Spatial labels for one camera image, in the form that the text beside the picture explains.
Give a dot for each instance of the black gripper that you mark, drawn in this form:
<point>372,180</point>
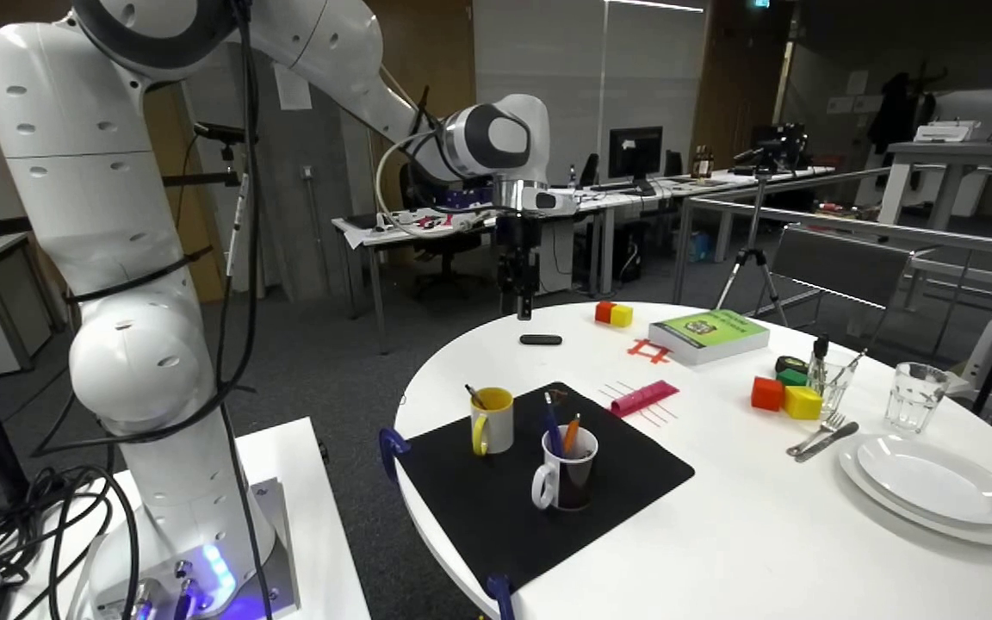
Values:
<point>517,245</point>

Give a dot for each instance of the black pen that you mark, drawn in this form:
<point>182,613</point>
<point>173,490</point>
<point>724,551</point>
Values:
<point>474,399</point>

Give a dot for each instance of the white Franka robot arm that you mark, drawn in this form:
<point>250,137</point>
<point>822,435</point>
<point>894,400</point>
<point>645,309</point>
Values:
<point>118,288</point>

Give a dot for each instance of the yellow and white mug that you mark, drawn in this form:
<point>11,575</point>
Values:
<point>492,423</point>

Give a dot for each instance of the blue pen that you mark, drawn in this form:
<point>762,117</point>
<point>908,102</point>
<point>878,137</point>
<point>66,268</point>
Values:
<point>551,423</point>

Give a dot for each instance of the orange pen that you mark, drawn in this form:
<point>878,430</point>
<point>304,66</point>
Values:
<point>572,435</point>

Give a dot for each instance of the black and white mug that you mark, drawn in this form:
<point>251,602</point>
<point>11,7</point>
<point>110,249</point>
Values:
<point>568,472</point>

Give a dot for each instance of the small orange cube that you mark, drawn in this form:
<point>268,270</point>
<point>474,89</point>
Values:
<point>603,310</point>

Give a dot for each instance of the small yellow cube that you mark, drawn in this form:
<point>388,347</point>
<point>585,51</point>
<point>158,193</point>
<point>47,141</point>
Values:
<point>621,314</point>

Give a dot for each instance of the long white office desk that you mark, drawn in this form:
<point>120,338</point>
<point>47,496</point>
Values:
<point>633,202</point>

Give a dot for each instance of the pink flat ruler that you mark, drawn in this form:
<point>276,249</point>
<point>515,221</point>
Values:
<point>645,399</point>

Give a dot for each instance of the black computer monitor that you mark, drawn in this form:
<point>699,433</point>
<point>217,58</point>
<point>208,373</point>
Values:
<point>633,153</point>

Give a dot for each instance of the green book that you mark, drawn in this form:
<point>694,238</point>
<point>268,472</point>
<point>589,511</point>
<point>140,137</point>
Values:
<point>711,333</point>

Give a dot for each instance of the blue tape strip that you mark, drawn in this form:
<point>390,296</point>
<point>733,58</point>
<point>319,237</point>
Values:
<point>502,602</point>
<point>390,449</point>

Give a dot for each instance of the black rectangular mat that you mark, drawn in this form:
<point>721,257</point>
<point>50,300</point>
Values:
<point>483,503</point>

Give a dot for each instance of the red and yellow blocks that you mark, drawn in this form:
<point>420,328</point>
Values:
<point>766,395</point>

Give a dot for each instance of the green block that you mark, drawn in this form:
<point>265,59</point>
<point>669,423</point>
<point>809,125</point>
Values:
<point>792,378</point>

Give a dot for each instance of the large yellow cube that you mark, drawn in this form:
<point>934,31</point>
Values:
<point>804,400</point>

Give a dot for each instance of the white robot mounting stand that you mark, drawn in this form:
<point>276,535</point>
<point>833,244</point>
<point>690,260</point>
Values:
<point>311,518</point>

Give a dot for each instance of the black marker in glass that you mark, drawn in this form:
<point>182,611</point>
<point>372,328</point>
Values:
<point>822,364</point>

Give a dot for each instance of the grey chair back panel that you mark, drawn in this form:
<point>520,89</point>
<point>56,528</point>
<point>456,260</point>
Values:
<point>841,268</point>

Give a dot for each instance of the silver fork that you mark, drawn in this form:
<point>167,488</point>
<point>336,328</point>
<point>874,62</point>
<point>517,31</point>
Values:
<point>814,439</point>

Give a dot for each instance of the clear glass holding utensils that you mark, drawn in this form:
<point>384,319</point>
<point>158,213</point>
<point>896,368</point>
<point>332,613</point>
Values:
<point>837,399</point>

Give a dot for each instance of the silver knife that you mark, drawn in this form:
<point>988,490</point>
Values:
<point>831,439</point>

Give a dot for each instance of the empty clear glass tumbler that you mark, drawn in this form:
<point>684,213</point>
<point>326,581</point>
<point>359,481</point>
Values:
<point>912,400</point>

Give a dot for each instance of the small white plate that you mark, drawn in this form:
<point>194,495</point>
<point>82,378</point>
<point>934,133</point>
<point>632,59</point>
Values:
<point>936,475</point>

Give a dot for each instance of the white side desk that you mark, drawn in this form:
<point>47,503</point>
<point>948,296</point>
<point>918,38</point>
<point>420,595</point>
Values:
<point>956,156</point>

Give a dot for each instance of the large white plate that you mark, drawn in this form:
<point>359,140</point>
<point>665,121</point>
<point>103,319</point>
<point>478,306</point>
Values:
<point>979,532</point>

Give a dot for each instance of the red plastic frame piece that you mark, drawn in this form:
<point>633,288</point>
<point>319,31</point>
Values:
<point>649,348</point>

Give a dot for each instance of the black camera tripod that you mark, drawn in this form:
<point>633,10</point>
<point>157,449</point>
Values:
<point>752,270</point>

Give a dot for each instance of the grey metal railing frame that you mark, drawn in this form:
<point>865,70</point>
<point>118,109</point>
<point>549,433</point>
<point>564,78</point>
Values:
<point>863,229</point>

